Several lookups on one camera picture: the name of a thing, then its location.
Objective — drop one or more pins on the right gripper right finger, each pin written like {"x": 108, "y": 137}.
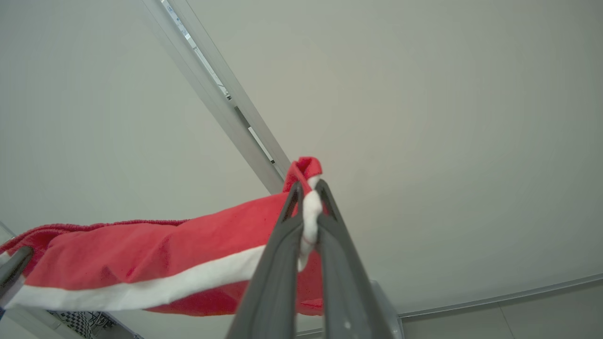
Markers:
{"x": 348, "y": 282}

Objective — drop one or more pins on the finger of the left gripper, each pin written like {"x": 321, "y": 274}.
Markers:
{"x": 14, "y": 266}

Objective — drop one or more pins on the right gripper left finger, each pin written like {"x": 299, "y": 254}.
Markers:
{"x": 273, "y": 273}

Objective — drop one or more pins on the red white sports jersey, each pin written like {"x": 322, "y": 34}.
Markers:
{"x": 141, "y": 245}

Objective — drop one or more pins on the black white checkered board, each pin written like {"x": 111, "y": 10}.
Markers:
{"x": 77, "y": 322}

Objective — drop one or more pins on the white aluminium frame beam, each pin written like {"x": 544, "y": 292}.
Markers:
{"x": 221, "y": 94}

